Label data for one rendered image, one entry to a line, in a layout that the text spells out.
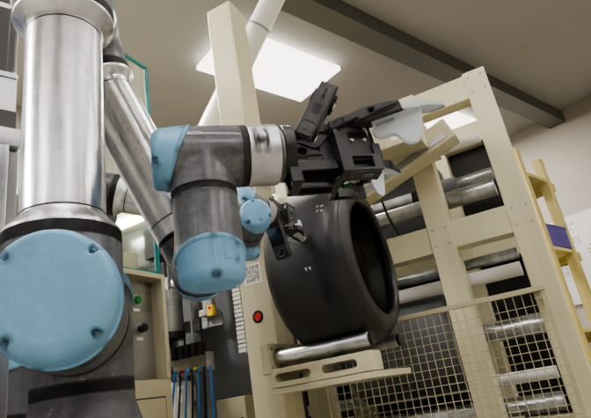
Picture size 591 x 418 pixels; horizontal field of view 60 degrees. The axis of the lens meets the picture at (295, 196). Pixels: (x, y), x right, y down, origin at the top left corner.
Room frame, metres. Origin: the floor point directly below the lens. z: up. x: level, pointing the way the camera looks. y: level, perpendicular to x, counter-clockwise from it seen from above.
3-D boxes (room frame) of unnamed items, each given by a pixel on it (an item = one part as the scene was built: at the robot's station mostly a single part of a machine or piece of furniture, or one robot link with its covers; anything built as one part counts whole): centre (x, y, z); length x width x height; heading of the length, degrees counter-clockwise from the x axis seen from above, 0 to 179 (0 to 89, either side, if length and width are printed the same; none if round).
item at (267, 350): (1.92, 0.10, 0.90); 0.40 x 0.03 x 0.10; 155
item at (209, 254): (0.56, 0.11, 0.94); 0.11 x 0.08 x 0.11; 17
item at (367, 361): (1.72, 0.00, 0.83); 0.36 x 0.09 x 0.06; 65
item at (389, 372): (1.85, -0.06, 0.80); 0.37 x 0.36 x 0.02; 155
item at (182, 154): (0.54, 0.10, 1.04); 0.11 x 0.08 x 0.09; 107
